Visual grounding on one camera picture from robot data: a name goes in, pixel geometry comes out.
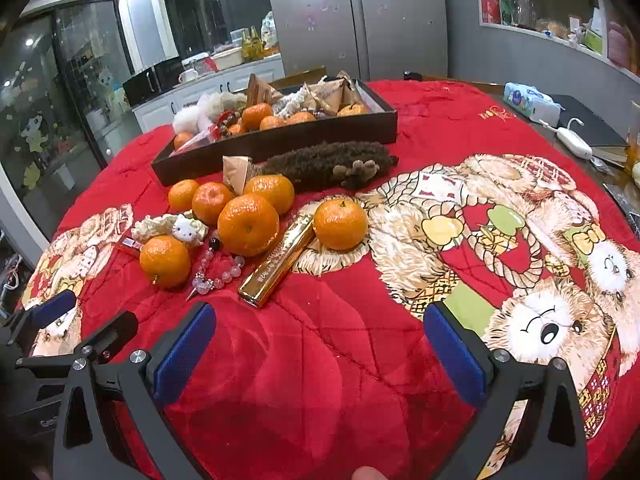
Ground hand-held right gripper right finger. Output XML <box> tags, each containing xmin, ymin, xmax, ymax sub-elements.
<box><xmin>422</xmin><ymin>301</ymin><xmax>588</xmax><ymax>480</ymax></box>

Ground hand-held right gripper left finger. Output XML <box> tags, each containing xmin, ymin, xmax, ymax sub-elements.
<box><xmin>52</xmin><ymin>301</ymin><xmax>218</xmax><ymax>480</ymax></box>

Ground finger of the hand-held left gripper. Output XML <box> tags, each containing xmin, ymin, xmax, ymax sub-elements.
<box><xmin>0</xmin><ymin>290</ymin><xmax>78</xmax><ymax>356</ymax></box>
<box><xmin>15</xmin><ymin>310</ymin><xmax>139</xmax><ymax>370</ymax></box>

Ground orange tangerine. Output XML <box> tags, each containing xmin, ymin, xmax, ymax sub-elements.
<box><xmin>167</xmin><ymin>179</ymin><xmax>201</xmax><ymax>212</ymax></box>
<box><xmin>191</xmin><ymin>181</ymin><xmax>235</xmax><ymax>226</ymax></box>
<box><xmin>139</xmin><ymin>235</ymin><xmax>192</xmax><ymax>289</ymax></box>
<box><xmin>217</xmin><ymin>193</ymin><xmax>281</xmax><ymax>257</ymax></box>
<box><xmin>313</xmin><ymin>199</ymin><xmax>369</xmax><ymax>251</ymax></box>
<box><xmin>243</xmin><ymin>174</ymin><xmax>296</xmax><ymax>216</ymax></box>

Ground cream scrunchie with cat figure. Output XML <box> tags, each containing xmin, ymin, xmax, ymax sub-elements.
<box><xmin>131</xmin><ymin>212</ymin><xmax>210</xmax><ymax>248</ymax></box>

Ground gold foil bar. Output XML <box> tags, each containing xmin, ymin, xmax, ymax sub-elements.
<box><xmin>237</xmin><ymin>212</ymin><xmax>316</xmax><ymax>308</ymax></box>

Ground tan triangular snack packet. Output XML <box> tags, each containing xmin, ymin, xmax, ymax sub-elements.
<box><xmin>332</xmin><ymin>71</ymin><xmax>361</xmax><ymax>96</ymax></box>
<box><xmin>245</xmin><ymin>74</ymin><xmax>283</xmax><ymax>111</ymax></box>
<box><xmin>222</xmin><ymin>155</ymin><xmax>263</xmax><ymax>196</ymax></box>
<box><xmin>305</xmin><ymin>82</ymin><xmax>346</xmax><ymax>111</ymax></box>

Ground dark rectangular box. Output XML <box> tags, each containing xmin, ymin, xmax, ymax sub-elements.
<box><xmin>151</xmin><ymin>78</ymin><xmax>399</xmax><ymax>187</ymax></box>

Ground brown plush strip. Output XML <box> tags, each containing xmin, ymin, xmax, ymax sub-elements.
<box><xmin>260</xmin><ymin>141</ymin><xmax>400</xmax><ymax>192</ymax></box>

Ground pile of tangerines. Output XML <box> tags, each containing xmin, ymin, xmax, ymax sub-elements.
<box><xmin>172</xmin><ymin>101</ymin><xmax>368</xmax><ymax>150</ymax></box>

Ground red printed bear blanket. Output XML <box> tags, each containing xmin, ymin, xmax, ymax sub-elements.
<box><xmin>15</xmin><ymin>77</ymin><xmax>640</xmax><ymax>480</ymax></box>

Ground glass sliding door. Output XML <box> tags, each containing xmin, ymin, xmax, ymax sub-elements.
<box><xmin>0</xmin><ymin>0</ymin><xmax>136</xmax><ymax>221</ymax></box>

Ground white fluffy pom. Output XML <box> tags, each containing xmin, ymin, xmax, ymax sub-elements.
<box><xmin>172</xmin><ymin>105</ymin><xmax>208</xmax><ymax>133</ymax></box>

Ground white charger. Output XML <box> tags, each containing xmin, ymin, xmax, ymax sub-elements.
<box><xmin>539</xmin><ymin>117</ymin><xmax>593</xmax><ymax>160</ymax></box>

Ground black microwave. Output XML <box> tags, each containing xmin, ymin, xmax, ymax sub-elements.
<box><xmin>122</xmin><ymin>60</ymin><xmax>188</xmax><ymax>107</ymax></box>

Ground white fuzzy scrunchie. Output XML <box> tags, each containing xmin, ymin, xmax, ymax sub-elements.
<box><xmin>197</xmin><ymin>91</ymin><xmax>246</xmax><ymax>116</ymax></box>

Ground white kitchen cabinet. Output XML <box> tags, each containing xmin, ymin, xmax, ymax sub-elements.
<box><xmin>132</xmin><ymin>55</ymin><xmax>286</xmax><ymax>133</ymax></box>

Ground blue and white tissue pack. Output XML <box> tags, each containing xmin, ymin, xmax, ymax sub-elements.
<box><xmin>502</xmin><ymin>81</ymin><xmax>563</xmax><ymax>121</ymax></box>

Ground wooden chair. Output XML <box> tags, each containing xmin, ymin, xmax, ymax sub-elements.
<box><xmin>405</xmin><ymin>72</ymin><xmax>503</xmax><ymax>96</ymax></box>
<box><xmin>270</xmin><ymin>66</ymin><xmax>328</xmax><ymax>88</ymax></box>

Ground black laptop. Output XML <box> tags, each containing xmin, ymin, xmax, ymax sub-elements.
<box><xmin>550</xmin><ymin>94</ymin><xmax>631</xmax><ymax>150</ymax></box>

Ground white food container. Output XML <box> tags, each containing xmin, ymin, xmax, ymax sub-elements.
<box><xmin>212</xmin><ymin>50</ymin><xmax>245</xmax><ymax>70</ymax></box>

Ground yellow glass bottles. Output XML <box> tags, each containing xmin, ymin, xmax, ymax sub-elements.
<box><xmin>241</xmin><ymin>27</ymin><xmax>265</xmax><ymax>61</ymax></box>

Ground dark kitchen window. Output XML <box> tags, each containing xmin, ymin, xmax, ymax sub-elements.
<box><xmin>160</xmin><ymin>0</ymin><xmax>273</xmax><ymax>61</ymax></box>

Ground silver refrigerator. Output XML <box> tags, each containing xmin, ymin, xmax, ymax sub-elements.
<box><xmin>262</xmin><ymin>0</ymin><xmax>448</xmax><ymax>81</ymax></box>

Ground pink and dark bead bracelet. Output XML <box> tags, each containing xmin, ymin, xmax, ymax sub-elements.
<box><xmin>187</xmin><ymin>237</ymin><xmax>247</xmax><ymax>302</ymax></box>

